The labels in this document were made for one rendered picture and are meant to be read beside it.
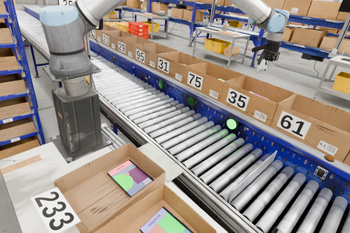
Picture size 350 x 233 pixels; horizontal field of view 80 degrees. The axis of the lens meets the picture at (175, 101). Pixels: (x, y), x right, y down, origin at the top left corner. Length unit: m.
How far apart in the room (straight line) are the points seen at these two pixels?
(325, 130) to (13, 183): 1.54
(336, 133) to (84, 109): 1.29
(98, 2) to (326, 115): 1.48
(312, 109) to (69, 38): 1.48
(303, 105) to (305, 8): 4.55
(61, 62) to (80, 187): 0.57
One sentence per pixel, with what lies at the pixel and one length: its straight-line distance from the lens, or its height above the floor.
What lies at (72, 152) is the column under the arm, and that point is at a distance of 1.28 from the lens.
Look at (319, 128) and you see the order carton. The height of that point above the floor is 1.01.
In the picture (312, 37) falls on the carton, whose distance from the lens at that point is 5.72.
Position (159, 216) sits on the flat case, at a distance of 0.97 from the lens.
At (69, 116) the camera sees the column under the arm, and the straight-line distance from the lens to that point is 1.15.
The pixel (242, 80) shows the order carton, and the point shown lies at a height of 1.01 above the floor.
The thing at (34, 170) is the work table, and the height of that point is 0.75.
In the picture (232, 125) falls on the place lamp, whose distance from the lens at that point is 1.50.
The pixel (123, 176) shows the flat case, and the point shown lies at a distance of 1.09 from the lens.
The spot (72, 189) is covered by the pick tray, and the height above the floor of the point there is 0.76.
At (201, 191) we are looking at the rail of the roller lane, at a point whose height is 0.72.
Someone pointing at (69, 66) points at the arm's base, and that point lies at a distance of 1.06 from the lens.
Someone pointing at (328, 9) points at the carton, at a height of 1.58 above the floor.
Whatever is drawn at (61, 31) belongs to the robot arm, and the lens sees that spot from 1.04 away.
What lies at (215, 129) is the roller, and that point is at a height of 0.74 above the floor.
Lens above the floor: 1.58
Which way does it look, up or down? 27 degrees down
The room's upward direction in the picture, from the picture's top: 6 degrees clockwise
